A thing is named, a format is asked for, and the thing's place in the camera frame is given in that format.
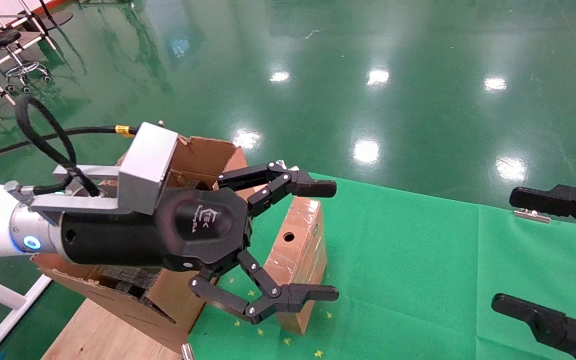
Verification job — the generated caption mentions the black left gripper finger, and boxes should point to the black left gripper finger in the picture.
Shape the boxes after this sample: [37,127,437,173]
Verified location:
[216,161,337,217]
[189,250,340,325]

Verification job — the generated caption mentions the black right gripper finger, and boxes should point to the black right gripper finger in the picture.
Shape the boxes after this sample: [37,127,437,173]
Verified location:
[509,184,576,246]
[491,292,576,360]

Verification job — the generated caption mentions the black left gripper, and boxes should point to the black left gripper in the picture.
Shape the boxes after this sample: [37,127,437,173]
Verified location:
[60,187,254,275]

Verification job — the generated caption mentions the small taped cardboard box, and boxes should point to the small taped cardboard box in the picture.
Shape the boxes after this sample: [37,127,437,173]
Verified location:
[263,196,328,335]

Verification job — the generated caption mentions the large open torn cardboard carton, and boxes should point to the large open torn cardboard carton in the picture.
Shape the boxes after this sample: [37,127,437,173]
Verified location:
[30,135,249,353]

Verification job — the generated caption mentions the wooden board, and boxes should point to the wooden board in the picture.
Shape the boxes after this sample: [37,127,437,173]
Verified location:
[43,297,184,360]

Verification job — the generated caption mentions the green table cloth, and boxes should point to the green table cloth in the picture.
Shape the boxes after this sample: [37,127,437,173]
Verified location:
[188,172,576,360]

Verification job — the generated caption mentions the dark round stand base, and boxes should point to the dark round stand base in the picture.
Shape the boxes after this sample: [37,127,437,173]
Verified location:
[20,10,74,33]

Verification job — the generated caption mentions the black stool with chrome base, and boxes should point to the black stool with chrome base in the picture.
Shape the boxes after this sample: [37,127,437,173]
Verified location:
[0,29,53,95]

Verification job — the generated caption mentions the silver camera mounting bracket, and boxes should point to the silver camera mounting bracket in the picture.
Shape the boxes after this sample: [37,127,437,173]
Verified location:
[30,165,121,224]

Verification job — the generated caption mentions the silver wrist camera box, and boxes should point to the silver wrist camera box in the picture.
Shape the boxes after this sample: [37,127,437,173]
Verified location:
[118,121,179,216]

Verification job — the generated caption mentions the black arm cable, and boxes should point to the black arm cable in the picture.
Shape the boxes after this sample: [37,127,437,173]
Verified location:
[0,95,139,198]

